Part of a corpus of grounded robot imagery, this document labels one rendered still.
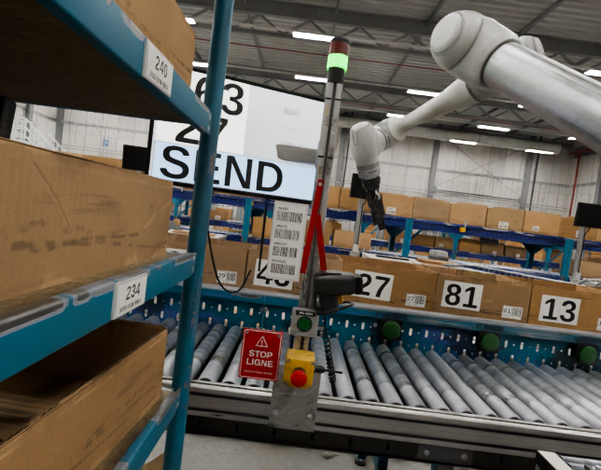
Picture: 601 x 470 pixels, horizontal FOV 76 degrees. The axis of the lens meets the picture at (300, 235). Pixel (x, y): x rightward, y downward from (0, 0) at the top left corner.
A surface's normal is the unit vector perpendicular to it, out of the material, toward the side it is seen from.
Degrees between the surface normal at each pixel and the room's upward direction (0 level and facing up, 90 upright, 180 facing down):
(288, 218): 90
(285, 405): 90
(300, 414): 90
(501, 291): 90
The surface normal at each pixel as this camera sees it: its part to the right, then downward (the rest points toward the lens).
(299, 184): 0.34, 0.02
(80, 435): 0.99, 0.14
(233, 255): 0.00, 0.05
